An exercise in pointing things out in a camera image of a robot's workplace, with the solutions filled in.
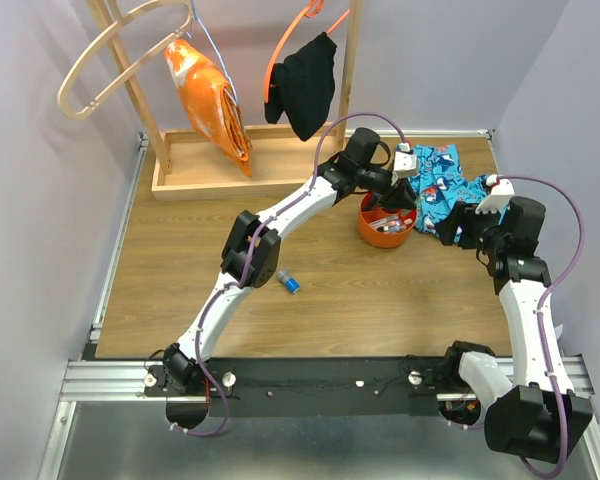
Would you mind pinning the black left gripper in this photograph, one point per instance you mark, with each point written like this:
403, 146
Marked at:
398, 194

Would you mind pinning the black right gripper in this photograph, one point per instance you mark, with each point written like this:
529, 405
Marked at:
465, 215

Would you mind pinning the grey glue stick blue cap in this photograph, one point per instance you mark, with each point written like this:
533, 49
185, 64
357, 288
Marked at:
288, 281

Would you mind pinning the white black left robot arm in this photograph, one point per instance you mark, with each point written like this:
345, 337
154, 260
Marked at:
251, 252

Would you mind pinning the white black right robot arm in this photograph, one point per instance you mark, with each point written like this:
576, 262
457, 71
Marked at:
535, 414

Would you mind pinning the orange round divided organizer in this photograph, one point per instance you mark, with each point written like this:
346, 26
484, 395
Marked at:
368, 221

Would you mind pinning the blue shark print cloth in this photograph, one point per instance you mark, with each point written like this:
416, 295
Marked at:
440, 184

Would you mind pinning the wooden rack base tray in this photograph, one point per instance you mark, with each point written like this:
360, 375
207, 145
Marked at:
279, 164

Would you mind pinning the black hanging garment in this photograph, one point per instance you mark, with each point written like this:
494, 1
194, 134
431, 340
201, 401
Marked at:
302, 87

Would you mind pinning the orange white folded cloth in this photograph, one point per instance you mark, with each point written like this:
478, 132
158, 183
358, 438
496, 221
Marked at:
209, 103

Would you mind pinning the wooden clothes hanger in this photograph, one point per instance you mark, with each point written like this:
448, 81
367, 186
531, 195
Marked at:
110, 37

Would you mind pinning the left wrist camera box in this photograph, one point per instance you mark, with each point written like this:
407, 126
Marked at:
405, 164

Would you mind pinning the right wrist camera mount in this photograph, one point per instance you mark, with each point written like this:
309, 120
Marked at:
499, 193

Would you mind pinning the blue wire hanger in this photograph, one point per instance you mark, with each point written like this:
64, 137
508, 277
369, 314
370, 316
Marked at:
197, 18

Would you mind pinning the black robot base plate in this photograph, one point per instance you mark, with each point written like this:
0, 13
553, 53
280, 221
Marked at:
320, 387

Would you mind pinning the aluminium frame rail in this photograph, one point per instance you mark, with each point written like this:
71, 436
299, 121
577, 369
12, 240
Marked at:
90, 380

